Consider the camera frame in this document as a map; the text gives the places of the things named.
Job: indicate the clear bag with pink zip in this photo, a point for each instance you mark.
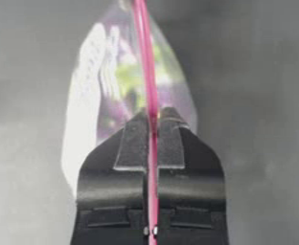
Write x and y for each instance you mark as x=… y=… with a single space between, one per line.
x=93 y=95

